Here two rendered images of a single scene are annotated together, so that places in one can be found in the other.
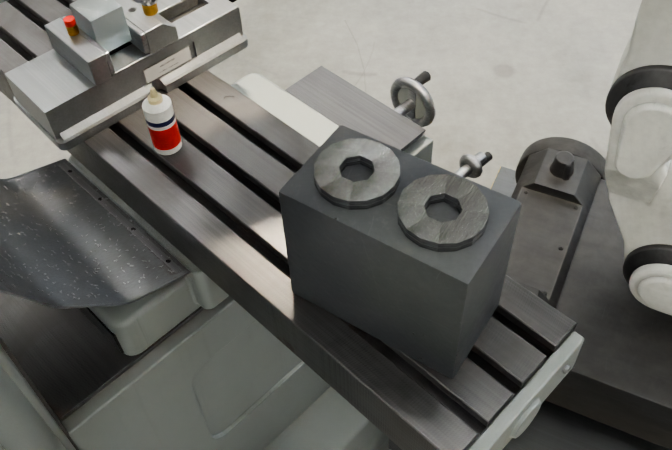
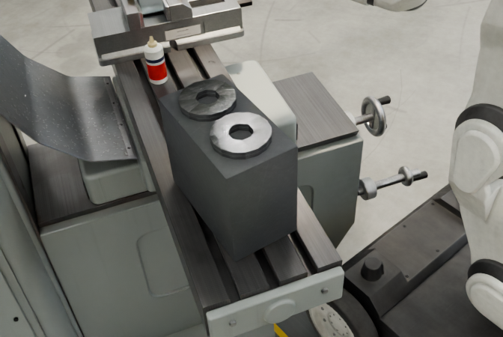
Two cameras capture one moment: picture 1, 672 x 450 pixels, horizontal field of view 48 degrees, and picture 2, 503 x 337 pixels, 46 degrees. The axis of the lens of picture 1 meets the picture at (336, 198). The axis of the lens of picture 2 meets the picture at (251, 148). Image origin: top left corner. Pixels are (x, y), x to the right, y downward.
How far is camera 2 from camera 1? 0.40 m
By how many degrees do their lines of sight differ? 19
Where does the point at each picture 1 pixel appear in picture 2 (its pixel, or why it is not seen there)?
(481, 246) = (251, 161)
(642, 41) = (480, 82)
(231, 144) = not seen: hidden behind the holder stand
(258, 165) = not seen: hidden behind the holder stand
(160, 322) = (116, 187)
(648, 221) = (486, 237)
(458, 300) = (224, 192)
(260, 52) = (329, 76)
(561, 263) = (432, 260)
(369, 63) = (404, 103)
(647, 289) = (475, 293)
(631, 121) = (461, 142)
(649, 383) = not seen: outside the picture
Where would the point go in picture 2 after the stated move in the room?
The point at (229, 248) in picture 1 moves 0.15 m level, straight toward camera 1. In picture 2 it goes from (154, 144) to (130, 202)
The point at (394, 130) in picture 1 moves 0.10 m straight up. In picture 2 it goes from (336, 124) to (338, 92)
